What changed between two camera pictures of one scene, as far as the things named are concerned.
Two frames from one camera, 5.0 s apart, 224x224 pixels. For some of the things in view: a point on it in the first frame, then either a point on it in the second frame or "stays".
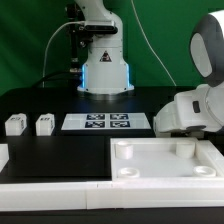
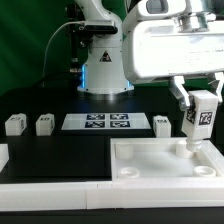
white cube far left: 16,124 stays
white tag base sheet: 106,121 stays
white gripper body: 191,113 → 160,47
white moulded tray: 165,159 stays
